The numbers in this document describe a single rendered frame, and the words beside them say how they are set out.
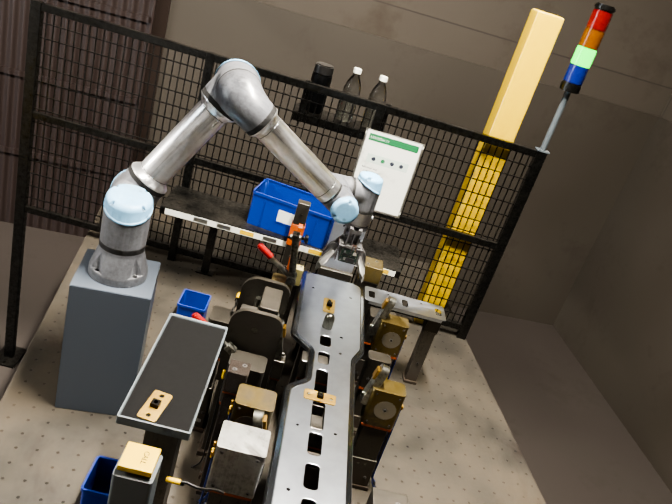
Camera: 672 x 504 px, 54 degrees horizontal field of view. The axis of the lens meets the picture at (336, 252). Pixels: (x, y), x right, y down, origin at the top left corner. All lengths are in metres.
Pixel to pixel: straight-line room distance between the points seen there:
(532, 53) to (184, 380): 1.68
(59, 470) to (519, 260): 3.48
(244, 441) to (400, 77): 2.90
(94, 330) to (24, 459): 0.35
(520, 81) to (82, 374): 1.73
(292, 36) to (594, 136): 1.98
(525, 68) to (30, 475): 1.98
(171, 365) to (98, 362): 0.47
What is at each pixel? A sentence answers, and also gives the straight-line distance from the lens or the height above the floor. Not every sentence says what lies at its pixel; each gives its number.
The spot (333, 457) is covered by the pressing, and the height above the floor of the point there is 1.00.
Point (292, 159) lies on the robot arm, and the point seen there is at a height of 1.52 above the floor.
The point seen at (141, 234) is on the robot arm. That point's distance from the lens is 1.72.
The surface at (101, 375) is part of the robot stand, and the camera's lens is 1.90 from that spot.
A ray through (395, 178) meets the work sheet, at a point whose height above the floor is 1.30.
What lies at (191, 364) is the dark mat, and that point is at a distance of 1.44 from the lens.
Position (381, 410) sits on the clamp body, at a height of 0.99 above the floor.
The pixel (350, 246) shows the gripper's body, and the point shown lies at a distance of 1.92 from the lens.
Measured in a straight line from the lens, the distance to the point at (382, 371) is 1.71.
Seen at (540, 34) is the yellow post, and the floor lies 1.93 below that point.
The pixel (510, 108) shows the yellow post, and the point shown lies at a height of 1.66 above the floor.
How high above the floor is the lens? 2.04
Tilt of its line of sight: 25 degrees down
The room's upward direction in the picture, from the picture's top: 18 degrees clockwise
